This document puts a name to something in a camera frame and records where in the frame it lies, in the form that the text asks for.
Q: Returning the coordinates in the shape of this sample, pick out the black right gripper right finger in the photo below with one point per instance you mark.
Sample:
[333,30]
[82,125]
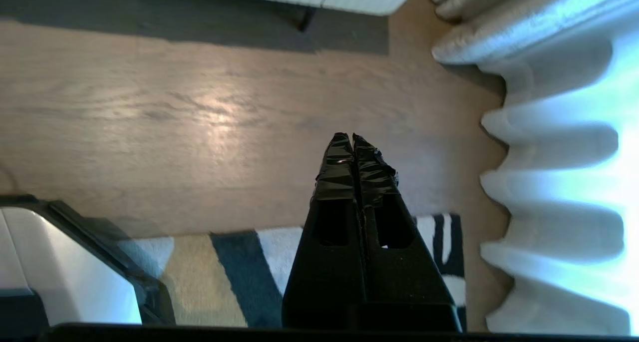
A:
[404,277]

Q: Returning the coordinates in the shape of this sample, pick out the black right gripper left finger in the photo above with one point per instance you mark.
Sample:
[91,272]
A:
[329,267]

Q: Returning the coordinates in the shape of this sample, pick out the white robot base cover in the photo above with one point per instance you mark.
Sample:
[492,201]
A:
[65,272]

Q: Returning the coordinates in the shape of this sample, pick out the black white zebra rug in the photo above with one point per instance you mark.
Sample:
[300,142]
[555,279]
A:
[224,277]

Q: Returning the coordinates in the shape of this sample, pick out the grey curtain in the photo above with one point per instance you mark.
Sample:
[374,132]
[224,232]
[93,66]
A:
[559,157]

